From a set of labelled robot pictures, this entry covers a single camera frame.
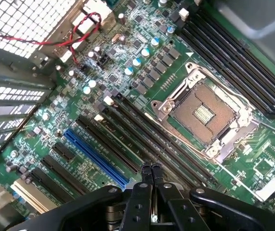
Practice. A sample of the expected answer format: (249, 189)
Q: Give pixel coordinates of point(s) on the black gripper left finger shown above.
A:
(137, 207)

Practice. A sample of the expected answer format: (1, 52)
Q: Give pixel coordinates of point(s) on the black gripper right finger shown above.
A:
(175, 211)

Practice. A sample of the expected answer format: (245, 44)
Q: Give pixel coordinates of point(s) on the black RAM slot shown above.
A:
(169, 144)
(247, 67)
(258, 67)
(142, 144)
(236, 67)
(226, 67)
(127, 144)
(156, 144)

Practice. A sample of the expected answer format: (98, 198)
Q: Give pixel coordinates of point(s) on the blue expansion slot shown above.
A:
(96, 158)

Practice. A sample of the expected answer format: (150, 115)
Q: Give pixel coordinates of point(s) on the long black expansion slot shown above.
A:
(108, 144)

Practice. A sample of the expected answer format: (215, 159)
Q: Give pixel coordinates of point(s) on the short black expansion slot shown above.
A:
(63, 152)

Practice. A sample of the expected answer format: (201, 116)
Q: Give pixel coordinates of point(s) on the metal CPU socket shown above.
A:
(204, 115)

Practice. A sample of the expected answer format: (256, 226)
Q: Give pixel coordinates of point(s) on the cream expansion slot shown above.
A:
(33, 196)

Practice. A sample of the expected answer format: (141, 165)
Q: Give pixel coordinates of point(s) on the blue top capacitor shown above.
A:
(170, 30)
(136, 62)
(128, 71)
(92, 83)
(87, 90)
(145, 52)
(154, 41)

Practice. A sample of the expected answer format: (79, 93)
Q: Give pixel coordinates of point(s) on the perforated metal slot cover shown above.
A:
(4, 113)
(12, 92)

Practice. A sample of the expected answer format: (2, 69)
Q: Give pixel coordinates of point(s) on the green motherboard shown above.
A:
(197, 49)

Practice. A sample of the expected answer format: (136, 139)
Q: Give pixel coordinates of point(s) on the grey metal PC case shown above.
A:
(248, 14)

